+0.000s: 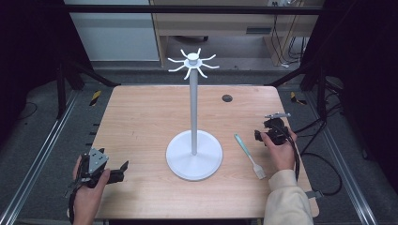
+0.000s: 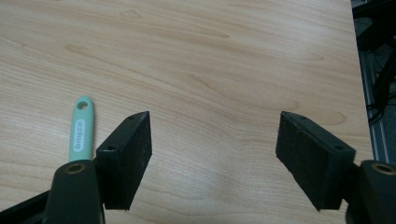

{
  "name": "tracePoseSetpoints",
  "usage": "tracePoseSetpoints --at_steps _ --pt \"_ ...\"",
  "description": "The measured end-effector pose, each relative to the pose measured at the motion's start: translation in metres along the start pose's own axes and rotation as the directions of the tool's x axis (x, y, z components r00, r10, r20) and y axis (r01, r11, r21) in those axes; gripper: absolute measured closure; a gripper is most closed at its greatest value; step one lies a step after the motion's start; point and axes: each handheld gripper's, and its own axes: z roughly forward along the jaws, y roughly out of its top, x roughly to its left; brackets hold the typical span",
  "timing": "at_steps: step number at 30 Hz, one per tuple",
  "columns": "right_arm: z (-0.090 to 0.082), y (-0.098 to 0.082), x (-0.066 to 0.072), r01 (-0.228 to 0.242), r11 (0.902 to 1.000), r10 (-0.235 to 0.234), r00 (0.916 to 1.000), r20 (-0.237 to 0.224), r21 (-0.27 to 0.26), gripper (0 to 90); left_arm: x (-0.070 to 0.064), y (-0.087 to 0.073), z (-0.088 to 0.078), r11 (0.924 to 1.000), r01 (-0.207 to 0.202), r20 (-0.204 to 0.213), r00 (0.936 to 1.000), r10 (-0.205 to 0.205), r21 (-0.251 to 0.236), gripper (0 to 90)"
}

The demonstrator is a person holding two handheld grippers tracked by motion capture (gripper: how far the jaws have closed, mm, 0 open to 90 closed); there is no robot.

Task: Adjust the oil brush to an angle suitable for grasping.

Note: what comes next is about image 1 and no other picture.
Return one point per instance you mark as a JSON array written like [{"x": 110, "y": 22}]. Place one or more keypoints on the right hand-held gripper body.
[{"x": 277, "y": 131}]

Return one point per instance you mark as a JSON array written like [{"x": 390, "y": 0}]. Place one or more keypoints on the person's left hand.
[{"x": 89, "y": 200}]

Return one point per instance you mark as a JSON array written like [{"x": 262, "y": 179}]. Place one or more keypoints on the dark round table grommet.
[{"x": 227, "y": 98}]

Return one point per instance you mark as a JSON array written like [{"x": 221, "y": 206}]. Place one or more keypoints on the metal floor rail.
[
  {"x": 40, "y": 156},
  {"x": 344, "y": 162}
]

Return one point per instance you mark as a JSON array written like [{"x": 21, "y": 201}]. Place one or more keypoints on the person's right hand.
[{"x": 283, "y": 156}]

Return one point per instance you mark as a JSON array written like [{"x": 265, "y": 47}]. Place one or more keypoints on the black metal stand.
[
  {"x": 62, "y": 90},
  {"x": 320, "y": 90}
]

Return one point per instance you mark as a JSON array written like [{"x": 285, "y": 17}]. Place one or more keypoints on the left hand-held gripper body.
[{"x": 97, "y": 161}]

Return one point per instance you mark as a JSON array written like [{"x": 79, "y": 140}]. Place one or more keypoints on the light wooden desk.
[{"x": 216, "y": 23}]

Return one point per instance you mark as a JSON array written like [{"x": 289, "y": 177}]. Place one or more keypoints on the white cabinet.
[{"x": 115, "y": 34}]

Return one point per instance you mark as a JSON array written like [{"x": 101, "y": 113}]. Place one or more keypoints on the black horizontal frame bar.
[{"x": 187, "y": 9}]

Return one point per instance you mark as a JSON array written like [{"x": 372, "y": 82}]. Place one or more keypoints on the white hook rack stand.
[{"x": 194, "y": 156}]

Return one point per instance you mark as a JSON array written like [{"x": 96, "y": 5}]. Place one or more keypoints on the yellow black floor marker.
[
  {"x": 95, "y": 97},
  {"x": 296, "y": 98}
]

